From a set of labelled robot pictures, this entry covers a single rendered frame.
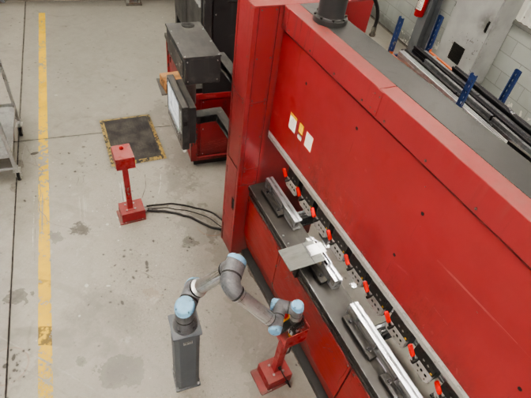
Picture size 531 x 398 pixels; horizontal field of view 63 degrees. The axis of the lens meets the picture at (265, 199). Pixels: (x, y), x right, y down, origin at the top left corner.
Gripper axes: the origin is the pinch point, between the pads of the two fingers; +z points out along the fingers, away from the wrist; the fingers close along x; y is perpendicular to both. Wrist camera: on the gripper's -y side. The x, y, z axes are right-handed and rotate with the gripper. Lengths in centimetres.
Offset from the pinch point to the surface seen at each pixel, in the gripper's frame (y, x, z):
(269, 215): 29, 86, -11
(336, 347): 22.6, -19.7, 3.0
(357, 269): 39, -2, -51
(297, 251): 26, 40, -24
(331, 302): 31.2, 2.8, -10.6
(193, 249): -18, 141, 73
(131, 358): -97, 61, 66
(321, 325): 23.0, -1.9, 5.4
